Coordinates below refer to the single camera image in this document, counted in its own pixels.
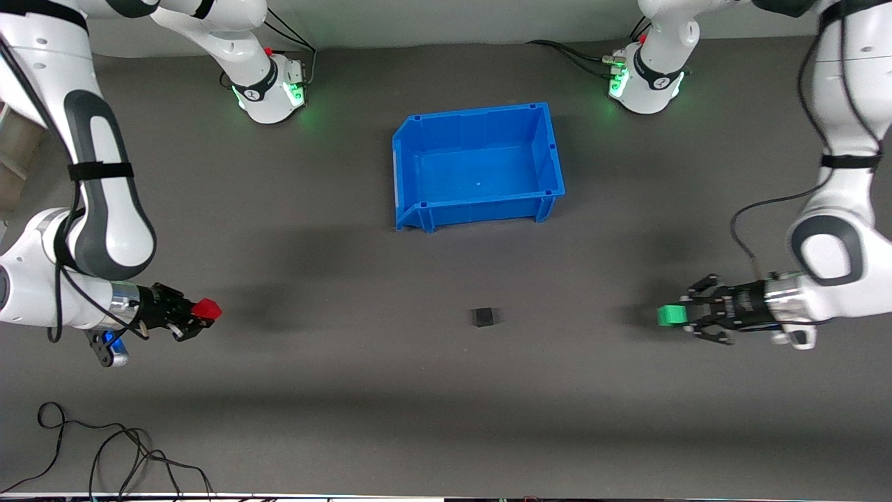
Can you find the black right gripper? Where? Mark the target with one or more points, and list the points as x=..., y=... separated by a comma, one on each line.
x=155, y=305

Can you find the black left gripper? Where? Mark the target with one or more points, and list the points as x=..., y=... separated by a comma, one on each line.
x=740, y=305

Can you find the red cube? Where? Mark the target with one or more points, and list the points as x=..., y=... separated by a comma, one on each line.
x=208, y=309

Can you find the green cube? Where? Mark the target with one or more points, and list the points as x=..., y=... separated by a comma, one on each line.
x=670, y=316

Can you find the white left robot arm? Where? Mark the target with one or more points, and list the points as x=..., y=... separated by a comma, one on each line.
x=843, y=90

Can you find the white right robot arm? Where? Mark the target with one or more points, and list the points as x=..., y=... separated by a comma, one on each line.
x=104, y=209

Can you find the black cube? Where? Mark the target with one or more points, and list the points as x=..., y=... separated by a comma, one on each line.
x=483, y=318

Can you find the beige plastic crate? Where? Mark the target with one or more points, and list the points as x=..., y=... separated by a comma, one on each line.
x=14, y=153

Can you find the blue plastic bin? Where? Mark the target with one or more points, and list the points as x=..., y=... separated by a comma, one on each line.
x=481, y=167

